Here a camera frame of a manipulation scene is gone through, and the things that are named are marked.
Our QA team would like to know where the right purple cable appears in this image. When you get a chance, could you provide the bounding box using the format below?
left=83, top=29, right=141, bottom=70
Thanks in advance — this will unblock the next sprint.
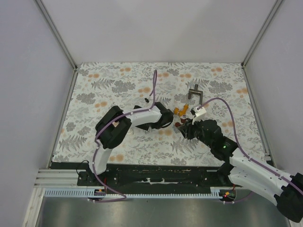
left=197, top=97, right=303, bottom=204

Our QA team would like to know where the yellow faucet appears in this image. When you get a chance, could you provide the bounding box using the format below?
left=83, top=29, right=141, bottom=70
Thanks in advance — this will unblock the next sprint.
left=173, top=104, right=189, bottom=117

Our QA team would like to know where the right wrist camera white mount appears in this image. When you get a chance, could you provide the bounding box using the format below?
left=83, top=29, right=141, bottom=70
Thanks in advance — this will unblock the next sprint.
left=191, top=105, right=206, bottom=125

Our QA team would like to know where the brown faucet with chrome cap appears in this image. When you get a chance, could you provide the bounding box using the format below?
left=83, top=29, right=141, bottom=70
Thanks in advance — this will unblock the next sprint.
left=175, top=115, right=188, bottom=127

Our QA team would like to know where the aluminium rail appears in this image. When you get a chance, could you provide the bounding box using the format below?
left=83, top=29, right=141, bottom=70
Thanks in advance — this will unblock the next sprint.
left=34, top=169, right=78, bottom=188

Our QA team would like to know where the aluminium frame post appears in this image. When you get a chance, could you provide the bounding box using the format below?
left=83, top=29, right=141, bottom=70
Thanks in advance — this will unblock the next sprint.
left=34, top=0, right=78, bottom=70
left=241, top=0, right=284, bottom=69

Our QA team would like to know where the right aluminium frame post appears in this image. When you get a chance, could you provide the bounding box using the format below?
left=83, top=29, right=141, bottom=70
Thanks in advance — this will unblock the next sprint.
left=241, top=0, right=284, bottom=69

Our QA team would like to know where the grey metal faucet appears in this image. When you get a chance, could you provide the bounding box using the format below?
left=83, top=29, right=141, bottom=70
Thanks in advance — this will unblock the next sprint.
left=188, top=84, right=203, bottom=105

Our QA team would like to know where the white slotted cable duct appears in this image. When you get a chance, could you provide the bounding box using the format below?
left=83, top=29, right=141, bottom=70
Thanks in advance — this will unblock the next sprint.
left=44, top=188, right=222, bottom=199

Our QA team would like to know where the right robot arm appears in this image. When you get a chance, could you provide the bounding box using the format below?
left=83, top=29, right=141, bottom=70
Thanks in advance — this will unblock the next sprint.
left=175, top=120, right=303, bottom=223

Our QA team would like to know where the floral patterned table mat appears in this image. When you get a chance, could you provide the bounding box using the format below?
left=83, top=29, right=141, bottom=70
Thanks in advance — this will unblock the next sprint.
left=53, top=62, right=265, bottom=166

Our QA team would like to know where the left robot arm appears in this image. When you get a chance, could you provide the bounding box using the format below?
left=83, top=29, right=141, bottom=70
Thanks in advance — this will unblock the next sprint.
left=88, top=102, right=174, bottom=186

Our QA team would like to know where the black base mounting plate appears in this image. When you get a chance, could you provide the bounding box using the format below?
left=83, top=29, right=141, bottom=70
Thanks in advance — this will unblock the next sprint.
left=50, top=161, right=235, bottom=195

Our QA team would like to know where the left aluminium frame post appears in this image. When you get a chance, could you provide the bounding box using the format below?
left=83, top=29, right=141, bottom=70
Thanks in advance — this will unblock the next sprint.
left=34, top=0, right=78, bottom=70

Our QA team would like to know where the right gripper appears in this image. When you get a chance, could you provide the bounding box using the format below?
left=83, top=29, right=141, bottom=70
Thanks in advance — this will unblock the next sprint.
left=178, top=116, right=213, bottom=148

